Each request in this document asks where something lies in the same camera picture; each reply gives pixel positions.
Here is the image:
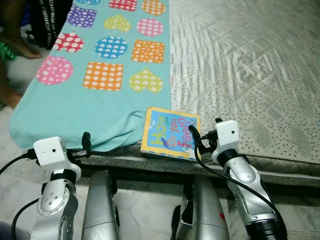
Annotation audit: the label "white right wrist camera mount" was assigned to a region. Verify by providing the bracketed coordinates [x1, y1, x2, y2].
[211, 120, 241, 163]

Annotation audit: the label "white patterned mattress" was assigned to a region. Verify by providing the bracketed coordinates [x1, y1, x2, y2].
[75, 0, 320, 177]

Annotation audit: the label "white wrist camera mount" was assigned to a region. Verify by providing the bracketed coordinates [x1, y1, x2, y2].
[33, 136, 81, 177]
[211, 120, 241, 163]

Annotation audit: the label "dark bed base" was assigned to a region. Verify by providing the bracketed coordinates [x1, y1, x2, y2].
[75, 165, 320, 188]

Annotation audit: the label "yellow-bordered blue children's book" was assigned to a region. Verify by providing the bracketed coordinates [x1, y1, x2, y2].
[140, 106, 201, 161]

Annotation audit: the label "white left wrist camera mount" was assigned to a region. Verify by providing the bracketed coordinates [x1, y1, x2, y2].
[33, 136, 81, 177]

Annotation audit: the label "silver right robot leg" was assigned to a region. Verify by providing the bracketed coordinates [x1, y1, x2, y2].
[172, 176, 230, 240]

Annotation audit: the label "teal towel colourful shapes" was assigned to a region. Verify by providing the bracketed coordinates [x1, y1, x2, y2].
[9, 0, 173, 152]

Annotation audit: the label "silver robot leg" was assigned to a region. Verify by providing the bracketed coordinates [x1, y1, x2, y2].
[81, 170, 121, 240]
[172, 176, 230, 240]

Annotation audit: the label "silver left robot leg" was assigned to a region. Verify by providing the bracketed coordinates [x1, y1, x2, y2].
[81, 170, 121, 240]

